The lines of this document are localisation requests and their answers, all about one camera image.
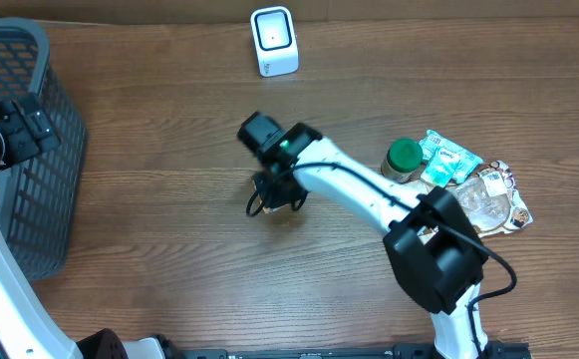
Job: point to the grey plastic mesh basket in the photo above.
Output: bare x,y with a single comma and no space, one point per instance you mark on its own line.
38,197

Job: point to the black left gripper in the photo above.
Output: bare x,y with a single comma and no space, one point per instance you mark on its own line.
16,118

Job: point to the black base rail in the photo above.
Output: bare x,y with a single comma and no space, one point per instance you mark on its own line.
309,353

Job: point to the small teal tissue pack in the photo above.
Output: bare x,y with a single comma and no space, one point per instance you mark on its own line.
441,167

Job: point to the small orange carton box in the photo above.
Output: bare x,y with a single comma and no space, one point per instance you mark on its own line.
268,210

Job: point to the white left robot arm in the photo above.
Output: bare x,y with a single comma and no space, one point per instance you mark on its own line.
26,328

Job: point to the white barcode scanner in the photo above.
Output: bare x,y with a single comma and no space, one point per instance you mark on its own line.
275,41

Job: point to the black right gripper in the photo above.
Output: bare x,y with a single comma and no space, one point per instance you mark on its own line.
275,197

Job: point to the teal snack packet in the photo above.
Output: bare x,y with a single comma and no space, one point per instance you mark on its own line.
468,159

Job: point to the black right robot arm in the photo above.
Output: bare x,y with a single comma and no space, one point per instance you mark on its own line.
436,256

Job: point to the green lid seasoning jar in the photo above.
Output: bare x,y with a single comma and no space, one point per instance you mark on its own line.
402,159

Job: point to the cream brown snack pouch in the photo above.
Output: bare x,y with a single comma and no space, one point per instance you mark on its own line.
490,198

